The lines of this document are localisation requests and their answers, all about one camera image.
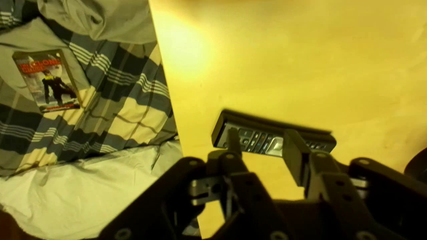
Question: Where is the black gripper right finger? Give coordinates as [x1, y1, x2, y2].
[282, 127, 427, 240]

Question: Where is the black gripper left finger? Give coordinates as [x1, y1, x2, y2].
[97, 127, 292, 240]

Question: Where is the black remote controller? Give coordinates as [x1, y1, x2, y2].
[211, 108, 338, 160]

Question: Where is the light wooden side table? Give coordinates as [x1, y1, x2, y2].
[147, 0, 427, 239]

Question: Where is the plaid checked duvet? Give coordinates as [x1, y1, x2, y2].
[0, 0, 179, 179]

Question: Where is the white bed sheet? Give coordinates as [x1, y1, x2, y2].
[0, 139, 184, 240]

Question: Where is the grey crumpled cloth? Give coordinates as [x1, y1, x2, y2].
[0, 0, 158, 117]

